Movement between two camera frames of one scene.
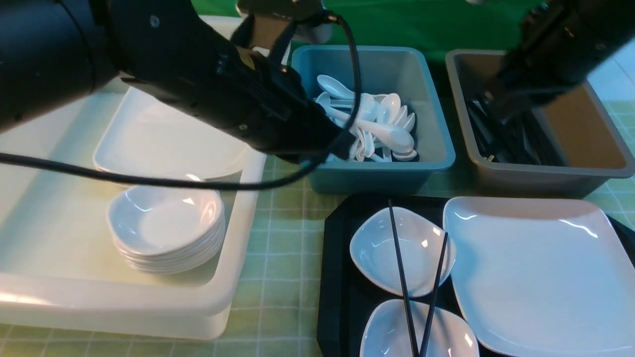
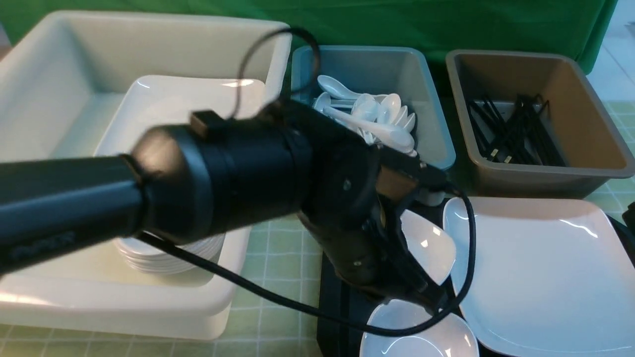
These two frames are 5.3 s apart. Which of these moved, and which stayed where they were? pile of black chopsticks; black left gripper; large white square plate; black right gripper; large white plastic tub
Moved: black left gripper; black right gripper
Stayed: pile of black chopsticks; large white plastic tub; large white square plate
